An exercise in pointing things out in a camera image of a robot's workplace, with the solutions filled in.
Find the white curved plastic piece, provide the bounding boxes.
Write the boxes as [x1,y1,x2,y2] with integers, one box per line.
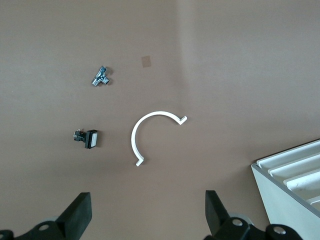
[130,110,189,168]

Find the brown tape patch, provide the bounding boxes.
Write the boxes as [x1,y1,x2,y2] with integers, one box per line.
[140,55,153,69]

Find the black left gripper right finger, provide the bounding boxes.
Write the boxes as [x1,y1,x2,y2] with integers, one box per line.
[203,190,266,240]

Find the chrome tee fitting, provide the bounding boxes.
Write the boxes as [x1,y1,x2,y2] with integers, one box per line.
[90,65,113,88]

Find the black rectangular push button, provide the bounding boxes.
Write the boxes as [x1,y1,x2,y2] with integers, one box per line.
[72,128,99,150]

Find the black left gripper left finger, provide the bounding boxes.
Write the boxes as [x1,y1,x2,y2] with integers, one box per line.
[24,191,93,240]

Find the white drawer cabinet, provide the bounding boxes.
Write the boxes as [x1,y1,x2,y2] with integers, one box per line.
[250,138,320,240]

